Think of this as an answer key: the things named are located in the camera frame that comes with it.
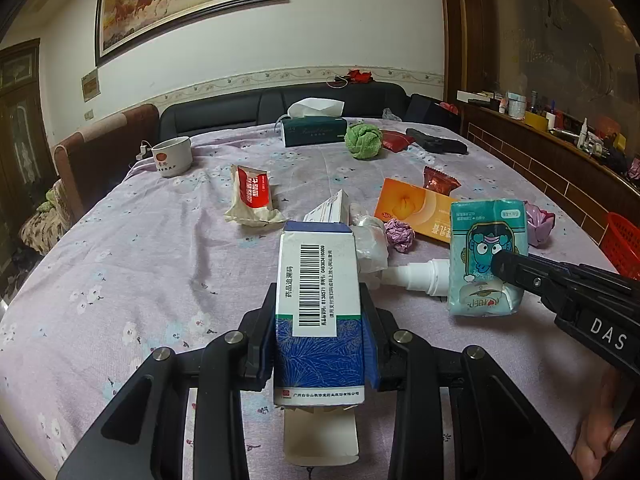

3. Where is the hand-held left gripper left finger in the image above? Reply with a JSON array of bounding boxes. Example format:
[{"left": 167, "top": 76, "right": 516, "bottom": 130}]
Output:
[{"left": 57, "top": 283, "right": 277, "bottom": 480}]

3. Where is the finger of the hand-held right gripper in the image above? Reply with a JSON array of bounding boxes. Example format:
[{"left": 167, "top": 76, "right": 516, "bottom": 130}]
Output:
[{"left": 491, "top": 250, "right": 571, "bottom": 308}]

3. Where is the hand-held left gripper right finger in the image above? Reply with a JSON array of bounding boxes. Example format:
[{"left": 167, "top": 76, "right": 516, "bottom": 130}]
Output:
[{"left": 360, "top": 284, "right": 583, "bottom": 480}]

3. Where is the teal tissue packet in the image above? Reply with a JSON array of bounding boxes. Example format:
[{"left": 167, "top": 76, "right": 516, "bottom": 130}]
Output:
[{"left": 446, "top": 199, "right": 531, "bottom": 317}]

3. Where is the red plastic basket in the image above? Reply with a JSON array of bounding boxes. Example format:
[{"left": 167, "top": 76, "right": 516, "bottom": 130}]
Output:
[{"left": 599, "top": 211, "right": 640, "bottom": 281}]

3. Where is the blue white medicine box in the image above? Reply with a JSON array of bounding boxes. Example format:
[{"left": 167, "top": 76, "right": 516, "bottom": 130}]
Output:
[{"left": 272, "top": 220, "right": 369, "bottom": 466}]

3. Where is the orange box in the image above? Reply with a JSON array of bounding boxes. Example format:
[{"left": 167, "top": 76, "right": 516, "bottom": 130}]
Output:
[{"left": 374, "top": 177, "right": 469, "bottom": 245}]

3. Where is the person's right hand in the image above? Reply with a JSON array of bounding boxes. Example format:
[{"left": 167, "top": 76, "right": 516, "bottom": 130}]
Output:
[{"left": 570, "top": 400, "right": 637, "bottom": 480}]

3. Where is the pink purple crumpled wrapper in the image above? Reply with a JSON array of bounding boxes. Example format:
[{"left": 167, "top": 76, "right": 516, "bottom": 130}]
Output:
[{"left": 522, "top": 201, "right": 557, "bottom": 248}]

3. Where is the white spray bottle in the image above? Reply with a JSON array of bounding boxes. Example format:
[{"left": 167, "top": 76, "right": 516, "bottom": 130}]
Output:
[{"left": 382, "top": 258, "right": 453, "bottom": 297}]

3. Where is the wooden brick-pattern cabinet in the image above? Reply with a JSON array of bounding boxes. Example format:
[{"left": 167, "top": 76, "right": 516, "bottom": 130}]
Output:
[{"left": 456, "top": 100, "right": 640, "bottom": 273}]

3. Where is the crumpled clear plastic bag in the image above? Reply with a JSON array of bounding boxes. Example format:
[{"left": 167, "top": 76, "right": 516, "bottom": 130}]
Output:
[{"left": 349, "top": 214, "right": 391, "bottom": 274}]

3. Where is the dark red candy wrapper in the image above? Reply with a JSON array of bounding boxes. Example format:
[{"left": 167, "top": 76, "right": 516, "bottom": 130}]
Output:
[{"left": 422, "top": 165, "right": 462, "bottom": 196}]

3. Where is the black pouch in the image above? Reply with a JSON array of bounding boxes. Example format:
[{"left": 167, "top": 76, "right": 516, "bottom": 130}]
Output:
[{"left": 405, "top": 128, "right": 470, "bottom": 156}]

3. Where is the small white box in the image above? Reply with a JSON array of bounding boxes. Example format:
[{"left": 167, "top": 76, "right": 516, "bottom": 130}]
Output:
[{"left": 302, "top": 189, "right": 351, "bottom": 226}]

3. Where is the red white snack bag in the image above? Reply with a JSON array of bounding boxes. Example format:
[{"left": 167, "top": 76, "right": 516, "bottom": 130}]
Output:
[{"left": 223, "top": 164, "right": 289, "bottom": 231}]

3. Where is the red pouch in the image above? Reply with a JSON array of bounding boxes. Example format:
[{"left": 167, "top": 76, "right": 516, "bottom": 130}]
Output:
[{"left": 381, "top": 130, "right": 416, "bottom": 153}]

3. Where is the green knitted ball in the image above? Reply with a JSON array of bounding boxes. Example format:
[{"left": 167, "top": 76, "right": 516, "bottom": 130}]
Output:
[{"left": 345, "top": 121, "right": 384, "bottom": 161}]

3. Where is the white mug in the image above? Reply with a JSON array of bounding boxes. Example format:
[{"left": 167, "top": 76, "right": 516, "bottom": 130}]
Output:
[{"left": 151, "top": 136, "right": 194, "bottom": 179}]

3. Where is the dark green tissue box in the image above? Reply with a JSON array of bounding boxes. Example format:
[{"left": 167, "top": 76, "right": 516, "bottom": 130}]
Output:
[{"left": 279, "top": 97, "right": 349, "bottom": 149}]

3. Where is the frosted glass panel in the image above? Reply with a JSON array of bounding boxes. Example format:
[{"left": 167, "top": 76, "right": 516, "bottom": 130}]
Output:
[{"left": 487, "top": 0, "right": 640, "bottom": 111}]

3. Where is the black leather sofa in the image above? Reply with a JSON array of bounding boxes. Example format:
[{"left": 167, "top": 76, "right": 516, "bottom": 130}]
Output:
[{"left": 159, "top": 82, "right": 462, "bottom": 147}]

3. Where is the floral blanket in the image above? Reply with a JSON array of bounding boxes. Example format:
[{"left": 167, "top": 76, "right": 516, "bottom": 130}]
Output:
[{"left": 19, "top": 180, "right": 77, "bottom": 257}]

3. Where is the brown armchair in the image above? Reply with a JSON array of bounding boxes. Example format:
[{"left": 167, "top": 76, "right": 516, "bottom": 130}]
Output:
[{"left": 52, "top": 103, "right": 161, "bottom": 223}]

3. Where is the dark wooden door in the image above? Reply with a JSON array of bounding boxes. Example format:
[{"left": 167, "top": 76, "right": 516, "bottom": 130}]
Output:
[{"left": 0, "top": 38, "right": 57, "bottom": 206}]

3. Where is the framed horse painting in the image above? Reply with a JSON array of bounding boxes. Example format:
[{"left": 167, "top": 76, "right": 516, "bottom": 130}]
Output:
[{"left": 94, "top": 0, "right": 290, "bottom": 68}]

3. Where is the wooden partition frame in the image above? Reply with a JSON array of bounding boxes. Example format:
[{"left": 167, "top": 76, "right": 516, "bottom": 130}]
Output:
[{"left": 439, "top": 0, "right": 503, "bottom": 107}]

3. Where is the small wall plaque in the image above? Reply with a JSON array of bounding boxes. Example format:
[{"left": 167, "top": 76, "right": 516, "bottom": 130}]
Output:
[{"left": 81, "top": 67, "right": 101, "bottom": 102}]

